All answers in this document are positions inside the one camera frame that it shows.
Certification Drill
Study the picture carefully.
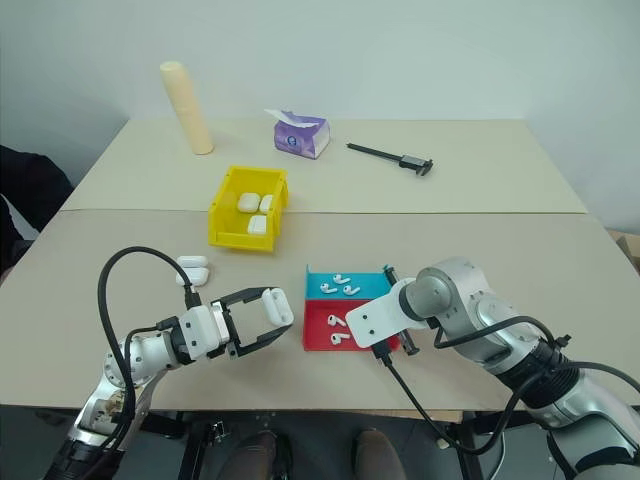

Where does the yellow plastic bin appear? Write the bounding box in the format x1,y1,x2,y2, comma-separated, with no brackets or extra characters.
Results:
207,165,290,257

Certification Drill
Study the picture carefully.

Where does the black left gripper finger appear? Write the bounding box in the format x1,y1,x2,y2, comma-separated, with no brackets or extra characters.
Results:
219,286,285,314
233,321,295,358

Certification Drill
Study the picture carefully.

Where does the brown rounded shape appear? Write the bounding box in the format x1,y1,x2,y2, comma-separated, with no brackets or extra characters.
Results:
233,431,282,480
351,428,402,480

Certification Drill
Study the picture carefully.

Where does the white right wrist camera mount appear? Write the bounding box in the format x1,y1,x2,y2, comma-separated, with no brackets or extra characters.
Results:
345,281,419,350

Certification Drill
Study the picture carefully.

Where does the blue plastic tray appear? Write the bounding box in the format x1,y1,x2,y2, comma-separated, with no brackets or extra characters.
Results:
304,263,397,304

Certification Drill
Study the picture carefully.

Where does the cream cylindrical roll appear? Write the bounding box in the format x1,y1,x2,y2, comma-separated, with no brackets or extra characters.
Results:
159,60,216,157

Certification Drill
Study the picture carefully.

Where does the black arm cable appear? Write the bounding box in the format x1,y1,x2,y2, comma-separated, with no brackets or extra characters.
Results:
97,245,205,451
371,314,640,455

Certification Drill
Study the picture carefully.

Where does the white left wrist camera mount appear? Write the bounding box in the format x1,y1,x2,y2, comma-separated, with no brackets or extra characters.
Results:
178,303,222,362

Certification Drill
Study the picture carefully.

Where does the red plastic tray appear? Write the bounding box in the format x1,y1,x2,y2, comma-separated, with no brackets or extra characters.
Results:
301,298,402,352

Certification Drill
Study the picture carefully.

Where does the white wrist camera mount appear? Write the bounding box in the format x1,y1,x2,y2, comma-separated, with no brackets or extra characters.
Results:
178,303,222,362
345,281,419,350

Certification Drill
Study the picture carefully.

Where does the black fabric object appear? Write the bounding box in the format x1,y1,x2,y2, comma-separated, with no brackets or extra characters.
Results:
0,144,77,282

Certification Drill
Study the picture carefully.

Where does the brown cardboard box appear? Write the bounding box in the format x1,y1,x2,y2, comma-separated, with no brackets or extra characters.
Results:
606,226,640,277

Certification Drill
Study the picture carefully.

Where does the purple tissue pack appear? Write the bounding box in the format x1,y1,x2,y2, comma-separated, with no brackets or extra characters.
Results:
263,106,332,161

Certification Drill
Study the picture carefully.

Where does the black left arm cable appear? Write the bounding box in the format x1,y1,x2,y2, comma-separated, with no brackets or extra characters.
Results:
97,245,205,451

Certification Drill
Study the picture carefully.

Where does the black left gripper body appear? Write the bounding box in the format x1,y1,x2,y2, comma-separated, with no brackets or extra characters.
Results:
208,297,244,360

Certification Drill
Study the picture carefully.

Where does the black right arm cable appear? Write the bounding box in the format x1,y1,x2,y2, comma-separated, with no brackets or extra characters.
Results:
371,314,640,455

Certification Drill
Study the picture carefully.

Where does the black digital caliper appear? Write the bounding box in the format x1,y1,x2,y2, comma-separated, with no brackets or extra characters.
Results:
345,141,435,178

